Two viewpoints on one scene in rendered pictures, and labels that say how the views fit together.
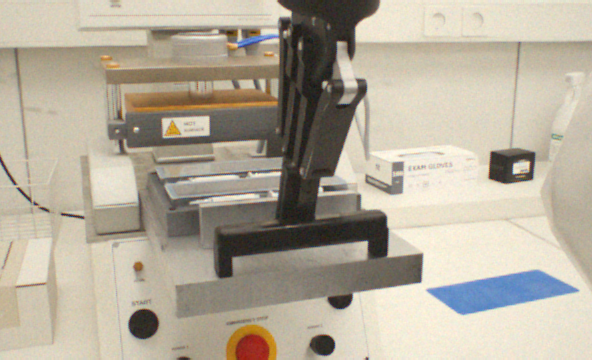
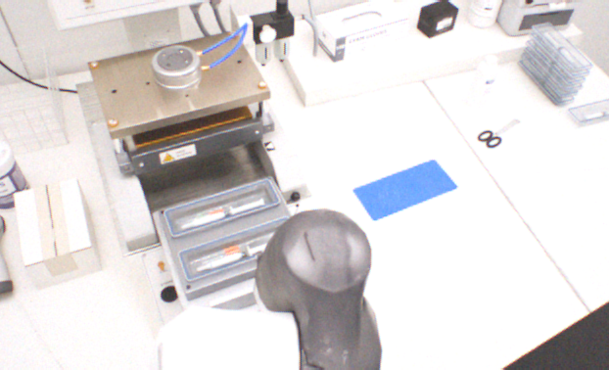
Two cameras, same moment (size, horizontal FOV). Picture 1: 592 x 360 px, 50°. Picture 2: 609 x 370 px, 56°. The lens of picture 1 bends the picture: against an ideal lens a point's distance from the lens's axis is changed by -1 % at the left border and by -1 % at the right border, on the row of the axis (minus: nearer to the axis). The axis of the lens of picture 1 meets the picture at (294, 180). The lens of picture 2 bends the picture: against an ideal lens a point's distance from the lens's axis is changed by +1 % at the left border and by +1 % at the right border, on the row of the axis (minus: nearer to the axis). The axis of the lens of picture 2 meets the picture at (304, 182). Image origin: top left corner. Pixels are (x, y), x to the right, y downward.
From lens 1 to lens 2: 0.61 m
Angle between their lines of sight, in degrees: 37
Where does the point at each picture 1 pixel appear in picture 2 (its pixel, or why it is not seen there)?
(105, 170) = (126, 208)
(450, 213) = (379, 83)
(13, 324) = (73, 269)
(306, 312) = not seen: hidden behind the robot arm
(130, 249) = (154, 255)
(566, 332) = (439, 239)
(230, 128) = (210, 146)
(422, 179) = (360, 47)
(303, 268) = not seen: hidden behind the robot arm
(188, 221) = (199, 292)
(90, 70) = not seen: outside the picture
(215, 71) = (196, 113)
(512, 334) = (403, 243)
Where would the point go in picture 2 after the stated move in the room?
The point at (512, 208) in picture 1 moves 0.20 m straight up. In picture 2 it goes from (429, 72) to (446, 8)
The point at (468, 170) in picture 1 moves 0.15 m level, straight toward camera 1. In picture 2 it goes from (399, 32) to (395, 67)
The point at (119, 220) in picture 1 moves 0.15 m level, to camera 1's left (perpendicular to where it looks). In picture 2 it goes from (143, 242) to (50, 247)
